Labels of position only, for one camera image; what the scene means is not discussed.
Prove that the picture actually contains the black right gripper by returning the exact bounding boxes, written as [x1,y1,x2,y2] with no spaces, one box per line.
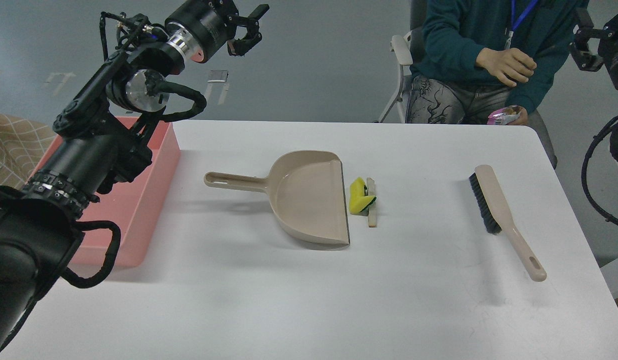
[569,7,618,91]

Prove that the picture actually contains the person in teal sweater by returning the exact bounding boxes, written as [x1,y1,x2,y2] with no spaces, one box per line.
[405,0,590,126]

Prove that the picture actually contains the beige plastic dustpan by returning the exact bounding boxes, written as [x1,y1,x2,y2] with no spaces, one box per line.
[203,150,350,246]

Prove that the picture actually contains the person's left hand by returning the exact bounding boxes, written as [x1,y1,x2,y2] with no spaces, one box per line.
[508,105,529,126]

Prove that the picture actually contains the pink plastic bin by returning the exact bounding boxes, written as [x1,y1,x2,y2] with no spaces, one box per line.
[35,121,180,268]

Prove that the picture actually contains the small beige stick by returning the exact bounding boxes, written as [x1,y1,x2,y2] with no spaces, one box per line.
[366,177,378,228]

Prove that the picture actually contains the pink snack packet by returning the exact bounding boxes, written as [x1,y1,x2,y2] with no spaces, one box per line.
[487,105,522,125]

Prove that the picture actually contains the beige checkered cloth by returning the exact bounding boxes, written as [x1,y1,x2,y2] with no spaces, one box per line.
[0,112,56,189]

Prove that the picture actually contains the yellow green sponge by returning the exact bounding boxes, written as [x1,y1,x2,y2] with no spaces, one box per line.
[348,177,376,215]

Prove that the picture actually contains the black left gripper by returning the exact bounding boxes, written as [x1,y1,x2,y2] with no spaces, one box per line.
[165,0,270,64]

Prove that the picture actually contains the beige hand brush black bristles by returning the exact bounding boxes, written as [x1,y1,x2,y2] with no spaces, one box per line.
[469,164,547,282]

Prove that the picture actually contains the white office chair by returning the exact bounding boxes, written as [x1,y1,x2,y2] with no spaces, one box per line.
[375,0,428,124]

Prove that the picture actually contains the person's right hand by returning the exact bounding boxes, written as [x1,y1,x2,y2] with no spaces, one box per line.
[475,47,537,88]

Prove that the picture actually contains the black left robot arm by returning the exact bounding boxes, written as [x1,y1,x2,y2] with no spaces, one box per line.
[0,0,270,352]

